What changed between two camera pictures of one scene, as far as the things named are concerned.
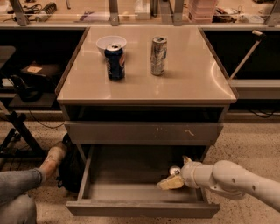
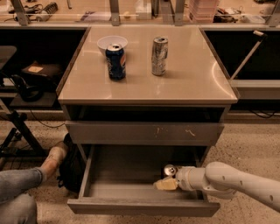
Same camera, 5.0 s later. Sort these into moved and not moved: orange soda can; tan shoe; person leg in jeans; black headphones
Moved: orange soda can
Not moved: tan shoe; person leg in jeans; black headphones
